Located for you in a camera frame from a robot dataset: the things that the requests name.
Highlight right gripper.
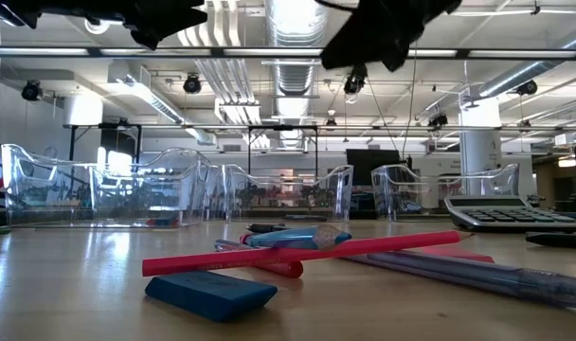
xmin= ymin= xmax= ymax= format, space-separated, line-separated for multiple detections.
xmin=315 ymin=0 xmax=462 ymax=73

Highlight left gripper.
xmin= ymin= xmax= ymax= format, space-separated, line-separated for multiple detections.
xmin=31 ymin=0 xmax=207 ymax=51

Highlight black pen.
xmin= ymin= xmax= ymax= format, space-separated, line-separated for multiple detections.
xmin=246 ymin=223 xmax=289 ymax=234
xmin=524 ymin=231 xmax=576 ymax=251

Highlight pink pencil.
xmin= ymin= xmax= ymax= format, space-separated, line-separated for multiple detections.
xmin=140 ymin=229 xmax=474 ymax=278

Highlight black ceiling spotlight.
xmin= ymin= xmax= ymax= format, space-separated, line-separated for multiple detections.
xmin=182 ymin=73 xmax=203 ymax=95
xmin=21 ymin=79 xmax=43 ymax=102
xmin=343 ymin=63 xmax=369 ymax=96
xmin=515 ymin=79 xmax=539 ymax=98

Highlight black overhead beam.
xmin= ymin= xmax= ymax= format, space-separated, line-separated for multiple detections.
xmin=0 ymin=45 xmax=576 ymax=61

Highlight black monitor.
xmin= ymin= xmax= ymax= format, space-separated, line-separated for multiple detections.
xmin=345 ymin=148 xmax=403 ymax=187

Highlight black metal rack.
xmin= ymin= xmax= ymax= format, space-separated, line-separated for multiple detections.
xmin=68 ymin=123 xmax=143 ymax=165

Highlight white round column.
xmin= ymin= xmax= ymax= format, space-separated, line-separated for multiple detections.
xmin=459 ymin=89 xmax=503 ymax=209

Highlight clear plastic bin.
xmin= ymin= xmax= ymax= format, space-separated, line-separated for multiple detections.
xmin=91 ymin=147 xmax=225 ymax=223
xmin=370 ymin=163 xmax=520 ymax=222
xmin=221 ymin=163 xmax=354 ymax=223
xmin=0 ymin=143 xmax=212 ymax=228

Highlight grey desk calculator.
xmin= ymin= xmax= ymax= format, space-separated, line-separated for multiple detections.
xmin=442 ymin=195 xmax=576 ymax=234

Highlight red marker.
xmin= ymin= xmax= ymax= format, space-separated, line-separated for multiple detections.
xmin=252 ymin=260 xmax=305 ymax=279

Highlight clear purple pen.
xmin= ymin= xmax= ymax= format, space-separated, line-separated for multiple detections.
xmin=342 ymin=250 xmax=576 ymax=310

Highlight white ceiling duct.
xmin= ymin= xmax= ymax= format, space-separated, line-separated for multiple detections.
xmin=107 ymin=63 xmax=218 ymax=146

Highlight silver ceiling duct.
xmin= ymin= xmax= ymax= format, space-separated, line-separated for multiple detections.
xmin=263 ymin=0 xmax=332 ymax=149

